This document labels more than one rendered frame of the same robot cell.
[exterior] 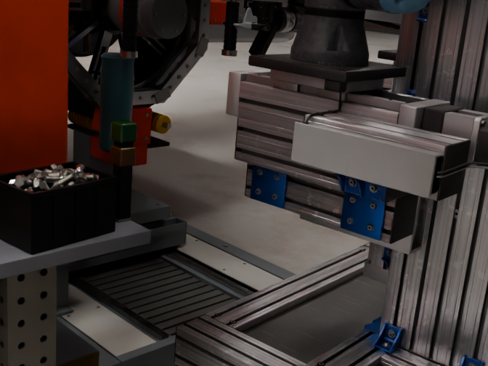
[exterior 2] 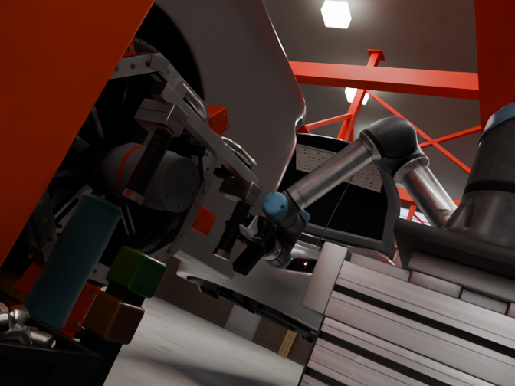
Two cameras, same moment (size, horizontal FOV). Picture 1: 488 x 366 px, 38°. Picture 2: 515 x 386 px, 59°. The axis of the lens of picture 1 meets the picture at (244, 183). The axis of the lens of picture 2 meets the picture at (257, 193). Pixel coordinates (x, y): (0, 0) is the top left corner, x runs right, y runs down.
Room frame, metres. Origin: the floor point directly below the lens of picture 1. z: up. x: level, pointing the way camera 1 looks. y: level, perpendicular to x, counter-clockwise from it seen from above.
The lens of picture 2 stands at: (0.90, 0.27, 0.64)
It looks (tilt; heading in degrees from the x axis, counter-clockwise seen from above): 15 degrees up; 349
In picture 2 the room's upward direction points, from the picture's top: 24 degrees clockwise
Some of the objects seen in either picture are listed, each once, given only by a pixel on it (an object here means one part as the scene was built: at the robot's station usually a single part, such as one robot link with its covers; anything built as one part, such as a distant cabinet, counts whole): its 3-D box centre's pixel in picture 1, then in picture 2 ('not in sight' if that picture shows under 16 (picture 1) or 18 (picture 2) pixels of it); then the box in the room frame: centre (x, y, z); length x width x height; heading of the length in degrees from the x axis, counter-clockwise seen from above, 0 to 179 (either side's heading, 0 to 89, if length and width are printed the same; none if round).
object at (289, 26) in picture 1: (281, 19); (267, 246); (2.17, -0.07, 0.85); 0.08 x 0.05 x 0.08; 50
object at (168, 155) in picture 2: (147, 11); (150, 176); (2.00, 0.31, 0.85); 0.21 x 0.14 x 0.14; 45
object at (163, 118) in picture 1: (140, 117); not in sight; (2.20, 0.35, 0.51); 0.29 x 0.06 x 0.06; 45
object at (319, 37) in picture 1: (331, 35); (501, 235); (1.39, -0.14, 0.87); 0.15 x 0.15 x 0.10
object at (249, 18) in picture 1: (247, 18); (251, 225); (2.01, 0.03, 0.85); 0.09 x 0.03 x 0.06; 149
